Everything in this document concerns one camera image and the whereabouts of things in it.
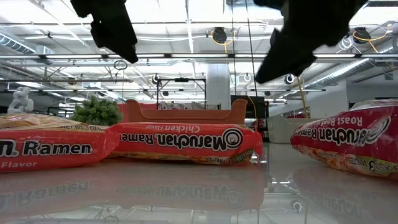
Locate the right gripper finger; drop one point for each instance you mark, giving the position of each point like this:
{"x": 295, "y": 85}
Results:
{"x": 286, "y": 59}

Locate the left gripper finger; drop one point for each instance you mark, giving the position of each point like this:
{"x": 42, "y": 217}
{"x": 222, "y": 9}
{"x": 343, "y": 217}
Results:
{"x": 115, "y": 37}

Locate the red roast beef ramen pack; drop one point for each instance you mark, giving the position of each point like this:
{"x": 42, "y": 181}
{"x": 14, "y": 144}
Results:
{"x": 342, "y": 137}

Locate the orange chicken ramen pack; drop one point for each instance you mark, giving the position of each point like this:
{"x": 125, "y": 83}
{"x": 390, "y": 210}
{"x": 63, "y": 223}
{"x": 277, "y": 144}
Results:
{"x": 186, "y": 140}
{"x": 46, "y": 149}

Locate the black background cabinet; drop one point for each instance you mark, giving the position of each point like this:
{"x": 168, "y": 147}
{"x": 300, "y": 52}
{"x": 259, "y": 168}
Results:
{"x": 261, "y": 107}

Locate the white plastic bin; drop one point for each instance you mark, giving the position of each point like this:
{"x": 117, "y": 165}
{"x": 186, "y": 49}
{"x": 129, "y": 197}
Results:
{"x": 280, "y": 130}

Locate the white building column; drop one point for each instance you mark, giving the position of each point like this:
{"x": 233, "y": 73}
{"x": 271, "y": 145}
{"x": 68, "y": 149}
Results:
{"x": 217, "y": 87}

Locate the red cabinet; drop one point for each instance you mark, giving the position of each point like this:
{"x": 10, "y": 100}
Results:
{"x": 149, "y": 105}

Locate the green plant in patterned pot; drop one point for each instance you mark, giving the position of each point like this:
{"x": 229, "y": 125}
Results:
{"x": 98, "y": 112}

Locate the orange plastic bin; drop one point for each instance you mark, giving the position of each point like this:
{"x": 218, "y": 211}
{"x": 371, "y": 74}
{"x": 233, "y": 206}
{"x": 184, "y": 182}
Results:
{"x": 186, "y": 118}

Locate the white figure statue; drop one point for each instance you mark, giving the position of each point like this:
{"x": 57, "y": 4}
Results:
{"x": 20, "y": 99}

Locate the silver ventilation duct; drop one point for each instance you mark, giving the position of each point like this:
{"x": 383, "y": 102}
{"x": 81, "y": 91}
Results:
{"x": 15, "y": 43}
{"x": 342, "y": 73}

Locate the black metal frame stand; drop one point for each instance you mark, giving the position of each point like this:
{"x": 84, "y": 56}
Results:
{"x": 182, "y": 80}

